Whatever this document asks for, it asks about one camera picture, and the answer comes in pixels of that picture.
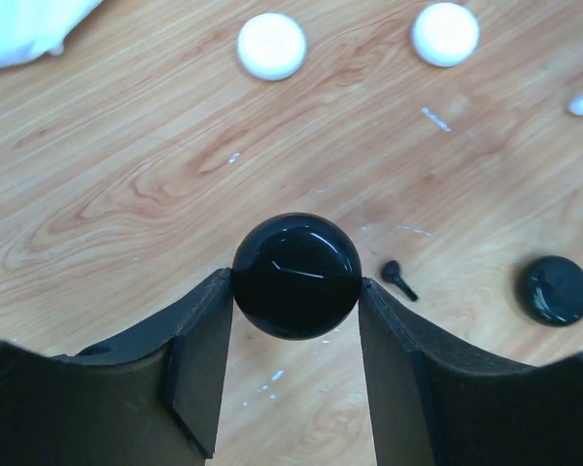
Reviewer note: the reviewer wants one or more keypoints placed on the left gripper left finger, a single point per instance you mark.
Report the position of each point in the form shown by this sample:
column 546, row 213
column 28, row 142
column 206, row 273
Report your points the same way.
column 150, row 395

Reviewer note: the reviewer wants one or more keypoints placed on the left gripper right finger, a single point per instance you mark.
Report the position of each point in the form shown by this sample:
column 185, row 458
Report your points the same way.
column 436, row 399

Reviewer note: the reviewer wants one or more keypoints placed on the black charging case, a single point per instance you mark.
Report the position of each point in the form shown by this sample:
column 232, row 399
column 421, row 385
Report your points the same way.
column 296, row 276
column 550, row 290

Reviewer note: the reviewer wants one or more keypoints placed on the white round charging case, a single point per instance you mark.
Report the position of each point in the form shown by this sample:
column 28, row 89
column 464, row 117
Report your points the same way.
column 271, row 46

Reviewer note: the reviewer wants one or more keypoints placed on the black earbud centre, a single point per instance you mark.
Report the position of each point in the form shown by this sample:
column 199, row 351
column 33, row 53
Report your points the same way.
column 391, row 273

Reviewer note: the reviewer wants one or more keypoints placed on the white crumpled cloth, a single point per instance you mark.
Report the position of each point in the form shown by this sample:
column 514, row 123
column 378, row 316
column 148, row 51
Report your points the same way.
column 30, row 29

